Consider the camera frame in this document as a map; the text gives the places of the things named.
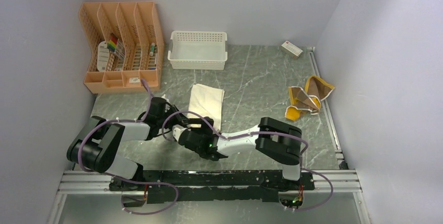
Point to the small white red box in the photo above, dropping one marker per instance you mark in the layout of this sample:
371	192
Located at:
291	49

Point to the white plastic basket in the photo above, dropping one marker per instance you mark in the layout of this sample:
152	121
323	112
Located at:
198	50

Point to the rainbow colour swatch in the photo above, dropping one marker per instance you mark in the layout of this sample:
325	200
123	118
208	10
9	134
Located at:
112	43

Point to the small white label tag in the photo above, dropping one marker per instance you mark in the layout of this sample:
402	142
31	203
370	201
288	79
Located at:
134	80

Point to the aluminium side rail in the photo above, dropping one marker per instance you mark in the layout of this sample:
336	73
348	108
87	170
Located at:
341	162

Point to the white tag card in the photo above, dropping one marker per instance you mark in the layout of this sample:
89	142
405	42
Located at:
102	56

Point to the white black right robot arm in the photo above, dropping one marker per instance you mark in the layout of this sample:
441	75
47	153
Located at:
277	140

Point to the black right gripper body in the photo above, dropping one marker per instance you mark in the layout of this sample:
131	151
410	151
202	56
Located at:
206	129

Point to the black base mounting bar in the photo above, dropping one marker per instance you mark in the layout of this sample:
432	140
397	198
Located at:
164	186

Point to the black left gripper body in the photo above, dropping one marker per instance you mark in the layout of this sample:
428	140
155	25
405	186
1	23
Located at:
174	119

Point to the brown and yellow towel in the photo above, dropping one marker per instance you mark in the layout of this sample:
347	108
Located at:
307	99

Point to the white towel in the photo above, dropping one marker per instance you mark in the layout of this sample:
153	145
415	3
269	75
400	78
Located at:
207	101

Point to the orange plastic file organizer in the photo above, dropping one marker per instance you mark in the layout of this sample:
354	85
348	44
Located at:
137	25

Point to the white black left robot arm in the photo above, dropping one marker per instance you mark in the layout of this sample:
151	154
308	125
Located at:
97	144

